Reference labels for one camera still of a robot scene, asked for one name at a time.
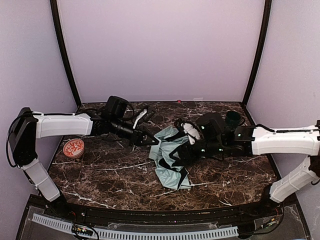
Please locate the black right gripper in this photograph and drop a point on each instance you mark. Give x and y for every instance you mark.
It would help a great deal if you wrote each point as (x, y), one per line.
(187, 151)

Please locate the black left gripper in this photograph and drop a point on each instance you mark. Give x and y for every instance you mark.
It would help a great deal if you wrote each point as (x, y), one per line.
(137, 138)

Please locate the mint and black folding umbrella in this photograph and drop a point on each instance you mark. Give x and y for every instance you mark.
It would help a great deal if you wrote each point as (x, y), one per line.
(170, 176)

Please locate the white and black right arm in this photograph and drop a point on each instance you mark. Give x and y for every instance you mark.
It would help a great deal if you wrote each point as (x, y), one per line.
(213, 135)

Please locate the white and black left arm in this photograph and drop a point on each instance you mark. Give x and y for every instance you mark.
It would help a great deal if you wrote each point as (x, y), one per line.
(30, 126)

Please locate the dark green marbled mug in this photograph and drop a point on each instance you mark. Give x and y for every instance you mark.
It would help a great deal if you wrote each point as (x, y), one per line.
(233, 119)

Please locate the red patterned round bowl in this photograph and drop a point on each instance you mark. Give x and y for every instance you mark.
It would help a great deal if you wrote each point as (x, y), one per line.
(74, 148)

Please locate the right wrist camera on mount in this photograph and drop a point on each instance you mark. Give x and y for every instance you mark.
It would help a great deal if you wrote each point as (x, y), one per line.
(189, 129)

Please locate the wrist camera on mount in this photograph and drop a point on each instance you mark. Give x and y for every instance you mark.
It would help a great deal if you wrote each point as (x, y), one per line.
(144, 116)
(189, 129)

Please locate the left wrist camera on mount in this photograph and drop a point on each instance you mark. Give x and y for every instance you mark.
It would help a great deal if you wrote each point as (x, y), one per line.
(144, 116)

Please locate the grey slotted cable duct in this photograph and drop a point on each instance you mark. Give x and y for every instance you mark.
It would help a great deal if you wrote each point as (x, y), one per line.
(119, 231)

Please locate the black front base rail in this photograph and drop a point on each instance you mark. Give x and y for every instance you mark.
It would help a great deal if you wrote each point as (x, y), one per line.
(245, 216)

